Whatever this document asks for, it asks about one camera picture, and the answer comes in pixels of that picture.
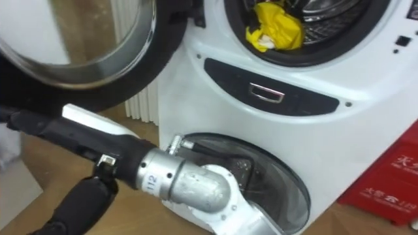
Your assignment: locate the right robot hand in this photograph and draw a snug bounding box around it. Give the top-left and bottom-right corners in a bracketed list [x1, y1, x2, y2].
[0, 103, 157, 235]

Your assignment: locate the round washing machine door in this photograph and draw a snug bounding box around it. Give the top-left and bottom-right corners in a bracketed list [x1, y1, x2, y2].
[0, 0, 207, 114]

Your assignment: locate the white ribbed radiator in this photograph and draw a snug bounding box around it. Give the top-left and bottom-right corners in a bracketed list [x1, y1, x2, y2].
[123, 78, 161, 127]

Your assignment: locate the yellow cloth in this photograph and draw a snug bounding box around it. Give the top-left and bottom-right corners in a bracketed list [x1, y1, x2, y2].
[245, 1, 306, 54]

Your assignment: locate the white washing machine tower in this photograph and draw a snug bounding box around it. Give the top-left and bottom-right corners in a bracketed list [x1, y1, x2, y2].
[157, 0, 418, 235]

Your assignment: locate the red box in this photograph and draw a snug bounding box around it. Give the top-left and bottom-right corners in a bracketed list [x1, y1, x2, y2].
[337, 119, 418, 227]

